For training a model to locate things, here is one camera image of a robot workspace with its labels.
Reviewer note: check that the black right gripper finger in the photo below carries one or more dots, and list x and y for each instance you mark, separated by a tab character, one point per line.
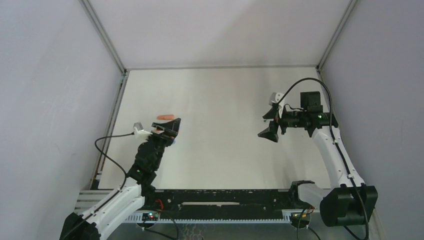
271	132
273	113

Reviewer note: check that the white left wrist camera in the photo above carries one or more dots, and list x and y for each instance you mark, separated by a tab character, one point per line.
138	130

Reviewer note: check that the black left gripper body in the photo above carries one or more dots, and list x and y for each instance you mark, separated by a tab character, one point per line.
163	135

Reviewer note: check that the orange translucent highlighter pen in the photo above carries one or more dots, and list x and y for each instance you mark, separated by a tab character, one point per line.
165	117

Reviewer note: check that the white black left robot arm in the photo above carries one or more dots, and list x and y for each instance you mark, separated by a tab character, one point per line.
101	220

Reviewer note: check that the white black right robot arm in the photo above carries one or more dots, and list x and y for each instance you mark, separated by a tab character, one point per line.
349	201

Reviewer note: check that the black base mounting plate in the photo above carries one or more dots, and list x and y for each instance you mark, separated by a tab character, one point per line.
224	204

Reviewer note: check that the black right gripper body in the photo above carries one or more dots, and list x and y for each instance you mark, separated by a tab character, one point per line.
281	121

